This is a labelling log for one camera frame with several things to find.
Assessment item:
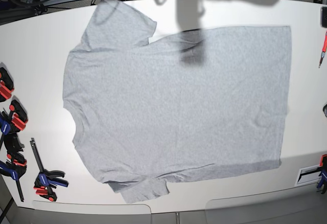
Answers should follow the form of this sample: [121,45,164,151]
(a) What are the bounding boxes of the grey T-shirt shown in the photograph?
[63,0,292,204]

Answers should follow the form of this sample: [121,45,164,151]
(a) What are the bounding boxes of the blue bar clamp on table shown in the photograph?
[30,138,69,202]

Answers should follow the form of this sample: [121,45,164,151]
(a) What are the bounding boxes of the blue red clamp left edge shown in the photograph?
[1,99,28,146]

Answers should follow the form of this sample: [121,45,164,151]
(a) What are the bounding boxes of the red black clamp top left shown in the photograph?
[1,62,14,102]

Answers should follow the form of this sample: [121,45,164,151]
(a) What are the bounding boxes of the blue clamp lower left edge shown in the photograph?
[1,133,27,202]

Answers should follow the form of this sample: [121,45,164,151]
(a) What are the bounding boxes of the round dark object right edge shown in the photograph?
[322,104,327,117]

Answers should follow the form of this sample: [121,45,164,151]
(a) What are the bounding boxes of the blue clamp right edge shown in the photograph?
[316,154,327,194]

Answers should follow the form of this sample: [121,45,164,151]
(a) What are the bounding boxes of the dark device right top edge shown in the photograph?
[320,7,327,28]

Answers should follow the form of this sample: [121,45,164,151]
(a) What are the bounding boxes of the red handled screwdriver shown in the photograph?
[318,33,327,68]

